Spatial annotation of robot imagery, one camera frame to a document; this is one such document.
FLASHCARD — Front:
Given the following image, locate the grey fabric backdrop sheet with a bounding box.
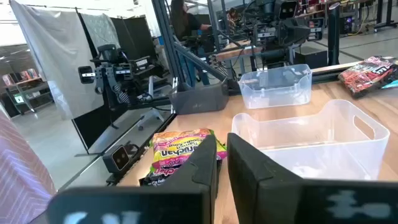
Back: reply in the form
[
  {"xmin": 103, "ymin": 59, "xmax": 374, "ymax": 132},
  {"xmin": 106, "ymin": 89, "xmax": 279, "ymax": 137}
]
[{"xmin": 9, "ymin": 0, "xmax": 122, "ymax": 121}]

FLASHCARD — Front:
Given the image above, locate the black cylindrical post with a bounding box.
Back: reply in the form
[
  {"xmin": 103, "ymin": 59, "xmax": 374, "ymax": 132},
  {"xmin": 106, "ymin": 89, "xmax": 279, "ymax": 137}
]
[{"xmin": 327, "ymin": 2, "xmax": 341, "ymax": 67}]

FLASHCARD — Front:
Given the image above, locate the dark grey equipment box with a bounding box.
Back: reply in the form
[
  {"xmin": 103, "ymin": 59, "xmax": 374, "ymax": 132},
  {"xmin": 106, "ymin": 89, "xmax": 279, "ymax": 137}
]
[{"xmin": 170, "ymin": 78, "xmax": 230, "ymax": 115}]

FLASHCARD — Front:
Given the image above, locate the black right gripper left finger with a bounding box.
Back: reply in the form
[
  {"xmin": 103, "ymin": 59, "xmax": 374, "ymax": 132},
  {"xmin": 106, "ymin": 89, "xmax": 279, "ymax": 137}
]
[{"xmin": 161, "ymin": 134, "xmax": 222, "ymax": 224}]

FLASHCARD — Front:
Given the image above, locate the green pink lime shrimp pack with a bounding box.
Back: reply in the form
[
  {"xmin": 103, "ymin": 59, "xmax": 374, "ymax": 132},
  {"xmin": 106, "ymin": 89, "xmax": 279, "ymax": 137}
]
[{"xmin": 150, "ymin": 128, "xmax": 228, "ymax": 175}]

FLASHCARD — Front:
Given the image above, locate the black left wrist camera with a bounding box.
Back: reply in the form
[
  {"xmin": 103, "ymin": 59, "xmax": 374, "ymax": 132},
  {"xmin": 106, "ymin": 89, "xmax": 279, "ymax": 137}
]
[{"xmin": 279, "ymin": 0, "xmax": 300, "ymax": 20}]

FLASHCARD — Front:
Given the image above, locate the clear plastic rectangular bin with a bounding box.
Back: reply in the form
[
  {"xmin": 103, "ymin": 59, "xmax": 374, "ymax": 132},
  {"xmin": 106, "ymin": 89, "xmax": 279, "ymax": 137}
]
[{"xmin": 238, "ymin": 63, "xmax": 313, "ymax": 110}]

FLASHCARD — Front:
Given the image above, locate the person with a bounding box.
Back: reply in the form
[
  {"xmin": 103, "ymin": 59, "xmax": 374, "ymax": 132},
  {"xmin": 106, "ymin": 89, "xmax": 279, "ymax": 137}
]
[
  {"xmin": 226, "ymin": 7, "xmax": 239, "ymax": 29},
  {"xmin": 170, "ymin": 0, "xmax": 213, "ymax": 42}
]

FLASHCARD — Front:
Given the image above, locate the pink chevron patterned panel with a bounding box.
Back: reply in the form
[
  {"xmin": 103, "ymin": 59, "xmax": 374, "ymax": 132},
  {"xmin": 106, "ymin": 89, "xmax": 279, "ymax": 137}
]
[{"xmin": 0, "ymin": 108, "xmax": 57, "ymax": 224}]

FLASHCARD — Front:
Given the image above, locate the white swivel chair base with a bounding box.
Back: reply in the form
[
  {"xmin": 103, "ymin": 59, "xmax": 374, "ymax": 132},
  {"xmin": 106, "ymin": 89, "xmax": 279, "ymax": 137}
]
[{"xmin": 136, "ymin": 76, "xmax": 166, "ymax": 131}]

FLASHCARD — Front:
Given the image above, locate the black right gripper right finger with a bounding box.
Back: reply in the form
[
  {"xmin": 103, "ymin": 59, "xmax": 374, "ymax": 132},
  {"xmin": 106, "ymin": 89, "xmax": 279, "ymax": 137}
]
[{"xmin": 226, "ymin": 133, "xmax": 304, "ymax": 224}]

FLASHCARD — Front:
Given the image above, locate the small black depth camera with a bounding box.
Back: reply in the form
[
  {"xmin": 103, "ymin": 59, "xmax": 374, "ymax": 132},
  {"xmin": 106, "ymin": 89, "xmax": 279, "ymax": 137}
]
[{"xmin": 101, "ymin": 144, "xmax": 131, "ymax": 174}]

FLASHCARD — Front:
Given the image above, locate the black floor case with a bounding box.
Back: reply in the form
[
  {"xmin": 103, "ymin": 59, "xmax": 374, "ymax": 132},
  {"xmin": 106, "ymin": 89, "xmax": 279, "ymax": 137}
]
[{"xmin": 294, "ymin": 46, "xmax": 329, "ymax": 70}]

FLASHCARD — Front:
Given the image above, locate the wooden workbench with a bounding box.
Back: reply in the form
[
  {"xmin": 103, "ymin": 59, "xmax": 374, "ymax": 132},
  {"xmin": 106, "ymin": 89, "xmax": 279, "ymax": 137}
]
[{"xmin": 216, "ymin": 39, "xmax": 264, "ymax": 62}]

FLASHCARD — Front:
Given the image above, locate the frosted plastic bin with handles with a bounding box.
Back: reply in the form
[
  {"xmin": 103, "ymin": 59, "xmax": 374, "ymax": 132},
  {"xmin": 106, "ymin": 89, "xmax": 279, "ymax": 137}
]
[{"xmin": 231, "ymin": 98, "xmax": 391, "ymax": 182}]

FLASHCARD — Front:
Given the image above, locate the black partition panel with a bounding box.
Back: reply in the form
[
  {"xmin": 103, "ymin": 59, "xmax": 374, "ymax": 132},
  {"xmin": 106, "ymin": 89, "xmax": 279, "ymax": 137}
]
[{"xmin": 73, "ymin": 12, "xmax": 175, "ymax": 155}]

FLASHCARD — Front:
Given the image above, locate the metal storage shelf rack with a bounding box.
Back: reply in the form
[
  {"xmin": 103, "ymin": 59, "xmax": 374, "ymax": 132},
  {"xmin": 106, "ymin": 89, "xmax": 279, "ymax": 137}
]
[{"xmin": 1, "ymin": 67, "xmax": 54, "ymax": 116}]

